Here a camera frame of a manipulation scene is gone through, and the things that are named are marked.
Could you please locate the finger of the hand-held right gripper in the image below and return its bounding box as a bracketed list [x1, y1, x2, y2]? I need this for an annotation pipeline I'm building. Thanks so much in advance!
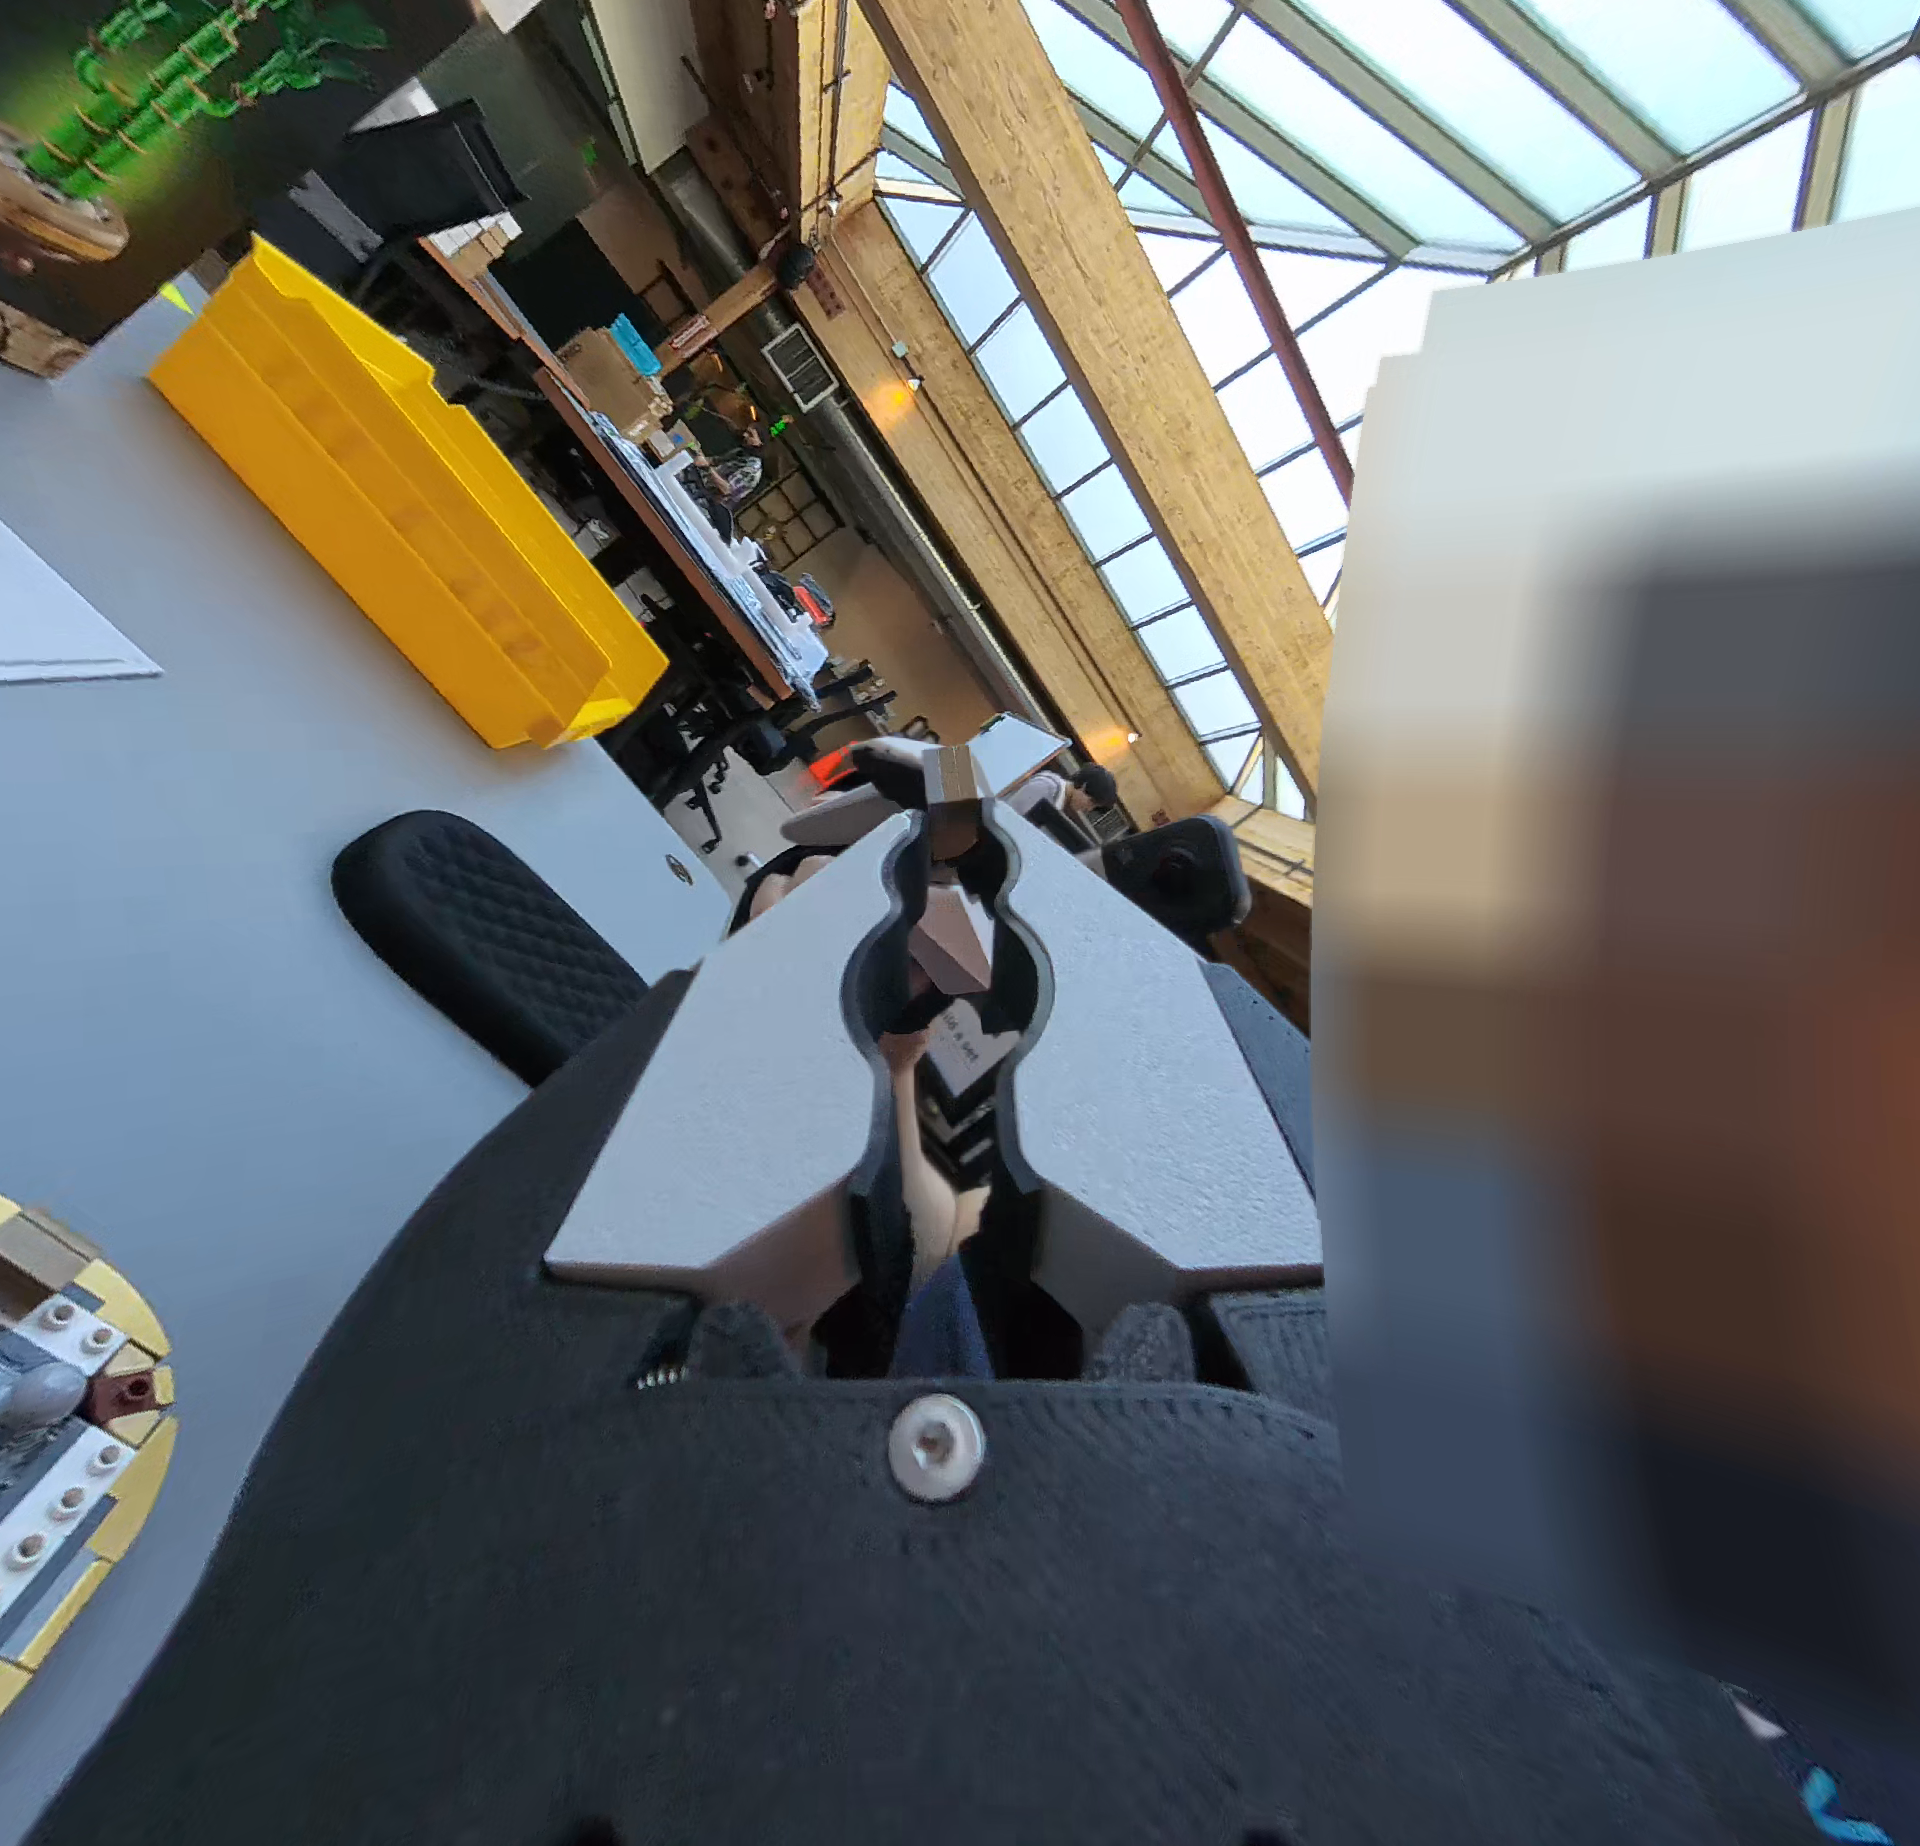
[780, 739, 940, 847]

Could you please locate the person's right hand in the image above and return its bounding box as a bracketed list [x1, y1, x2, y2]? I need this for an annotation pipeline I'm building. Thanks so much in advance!
[883, 1034, 993, 1281]

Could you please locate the black lego set box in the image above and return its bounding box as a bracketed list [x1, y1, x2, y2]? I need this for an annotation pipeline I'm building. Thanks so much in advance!
[0, 0, 484, 382]

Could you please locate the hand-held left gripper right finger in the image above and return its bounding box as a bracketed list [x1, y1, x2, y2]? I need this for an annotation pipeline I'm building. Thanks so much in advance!
[978, 795, 1329, 1378]

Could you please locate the red ceiling pipe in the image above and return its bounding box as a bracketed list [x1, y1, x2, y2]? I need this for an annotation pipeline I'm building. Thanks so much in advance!
[1079, 0, 1359, 468]

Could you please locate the wooden ceiling beam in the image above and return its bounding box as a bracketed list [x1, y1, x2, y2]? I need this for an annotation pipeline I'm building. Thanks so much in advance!
[815, 0, 1337, 798]

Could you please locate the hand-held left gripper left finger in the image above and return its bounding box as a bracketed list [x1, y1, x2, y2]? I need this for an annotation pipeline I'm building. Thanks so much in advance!
[544, 810, 924, 1371]

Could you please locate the cardboard box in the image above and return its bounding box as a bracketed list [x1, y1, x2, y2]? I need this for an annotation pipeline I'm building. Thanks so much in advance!
[557, 319, 674, 443]

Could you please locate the round lego model base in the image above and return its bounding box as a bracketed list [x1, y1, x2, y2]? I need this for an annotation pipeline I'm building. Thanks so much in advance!
[0, 1192, 179, 1715]

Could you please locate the wooden office table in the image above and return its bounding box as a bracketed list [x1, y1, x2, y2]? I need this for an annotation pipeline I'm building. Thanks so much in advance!
[419, 235, 834, 708]

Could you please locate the yellow plastic bin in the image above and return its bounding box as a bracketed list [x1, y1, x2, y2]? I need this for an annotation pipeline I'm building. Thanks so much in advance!
[145, 232, 670, 756]

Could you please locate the black quilted wrist rest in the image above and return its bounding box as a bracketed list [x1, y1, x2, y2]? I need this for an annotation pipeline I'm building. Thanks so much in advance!
[330, 809, 655, 1092]

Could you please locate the white instruction sheet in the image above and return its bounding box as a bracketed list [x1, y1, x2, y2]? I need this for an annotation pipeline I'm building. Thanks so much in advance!
[0, 518, 164, 686]

